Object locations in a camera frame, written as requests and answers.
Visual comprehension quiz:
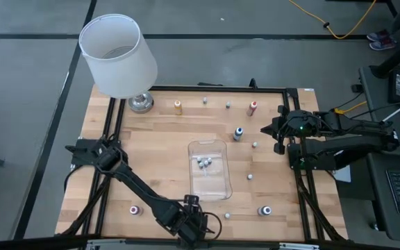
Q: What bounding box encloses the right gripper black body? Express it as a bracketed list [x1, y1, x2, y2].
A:
[272, 104, 317, 155]

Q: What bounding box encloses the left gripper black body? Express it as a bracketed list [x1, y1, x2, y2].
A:
[177, 195, 208, 246]

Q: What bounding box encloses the clear plastic bin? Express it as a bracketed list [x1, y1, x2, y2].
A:
[187, 140, 233, 202]

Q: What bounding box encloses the white paper sheet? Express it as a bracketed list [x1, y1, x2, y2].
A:
[334, 165, 352, 184]

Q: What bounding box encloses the grey side desk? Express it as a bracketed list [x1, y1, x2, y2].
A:
[338, 65, 400, 250]

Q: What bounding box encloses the aluminium crossbar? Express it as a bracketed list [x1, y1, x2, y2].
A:
[85, 237, 321, 250]

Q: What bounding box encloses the person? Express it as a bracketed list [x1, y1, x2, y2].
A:
[366, 0, 400, 52]

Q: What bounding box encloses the table lamp white shade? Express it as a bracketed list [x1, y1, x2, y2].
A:
[78, 13, 158, 115]

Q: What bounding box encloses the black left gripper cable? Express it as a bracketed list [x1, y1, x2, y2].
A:
[202, 211, 223, 241]

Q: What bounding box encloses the yellow cable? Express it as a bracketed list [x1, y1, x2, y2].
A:
[334, 100, 368, 115]
[288, 0, 378, 40]

